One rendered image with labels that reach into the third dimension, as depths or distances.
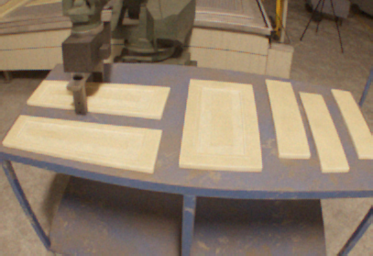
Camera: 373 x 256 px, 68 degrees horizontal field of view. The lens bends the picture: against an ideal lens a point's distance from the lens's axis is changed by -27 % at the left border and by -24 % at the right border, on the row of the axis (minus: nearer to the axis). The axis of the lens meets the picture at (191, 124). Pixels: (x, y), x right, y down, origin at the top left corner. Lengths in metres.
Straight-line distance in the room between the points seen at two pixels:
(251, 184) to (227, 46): 2.05
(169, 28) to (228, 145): 1.24
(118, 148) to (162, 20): 1.25
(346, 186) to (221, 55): 2.14
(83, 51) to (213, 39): 1.91
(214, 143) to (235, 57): 1.94
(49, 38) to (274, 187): 2.81
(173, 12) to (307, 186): 1.51
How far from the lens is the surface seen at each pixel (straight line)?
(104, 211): 1.95
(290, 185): 1.11
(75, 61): 1.25
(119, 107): 1.34
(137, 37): 2.45
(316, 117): 1.41
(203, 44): 3.01
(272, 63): 3.12
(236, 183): 1.08
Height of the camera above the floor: 1.82
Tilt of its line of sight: 38 degrees down
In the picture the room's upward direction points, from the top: 3 degrees clockwise
